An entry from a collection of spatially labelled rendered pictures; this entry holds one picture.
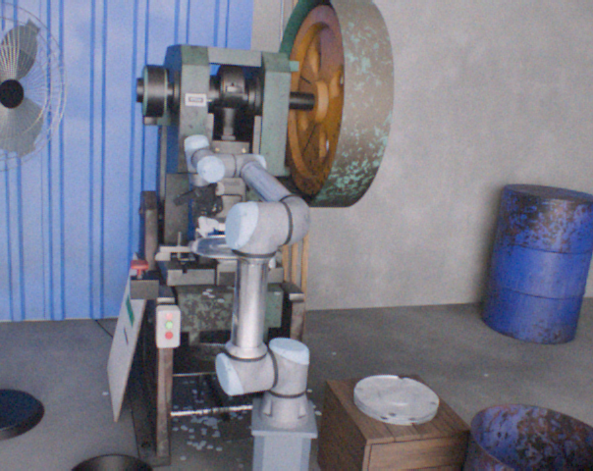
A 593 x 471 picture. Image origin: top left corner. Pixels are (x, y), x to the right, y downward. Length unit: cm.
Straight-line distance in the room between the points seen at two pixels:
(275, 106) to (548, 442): 145
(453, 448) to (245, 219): 109
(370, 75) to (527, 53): 240
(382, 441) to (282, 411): 39
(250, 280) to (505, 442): 102
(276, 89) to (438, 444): 133
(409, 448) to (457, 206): 242
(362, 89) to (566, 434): 127
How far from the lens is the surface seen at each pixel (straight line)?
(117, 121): 345
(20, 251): 357
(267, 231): 156
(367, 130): 212
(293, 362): 176
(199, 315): 228
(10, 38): 236
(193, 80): 222
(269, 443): 186
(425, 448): 215
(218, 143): 229
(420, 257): 421
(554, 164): 467
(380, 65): 215
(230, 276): 231
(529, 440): 220
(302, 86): 269
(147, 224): 265
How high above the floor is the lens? 141
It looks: 14 degrees down
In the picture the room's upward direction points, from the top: 5 degrees clockwise
